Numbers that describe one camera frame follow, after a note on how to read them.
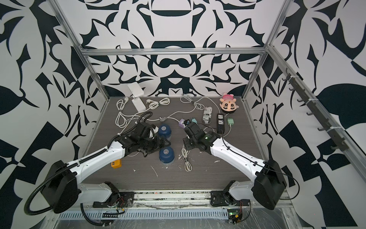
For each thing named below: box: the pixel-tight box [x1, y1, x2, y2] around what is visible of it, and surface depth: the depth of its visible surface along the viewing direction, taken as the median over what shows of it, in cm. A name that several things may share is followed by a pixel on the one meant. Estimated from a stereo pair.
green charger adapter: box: [226, 117, 235, 126], surface depth 107 cm
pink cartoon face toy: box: [219, 92, 240, 113], surface depth 108 cm
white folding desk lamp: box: [127, 81, 147, 113], surface depth 97 cm
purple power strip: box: [178, 118, 186, 129], surface depth 104 cm
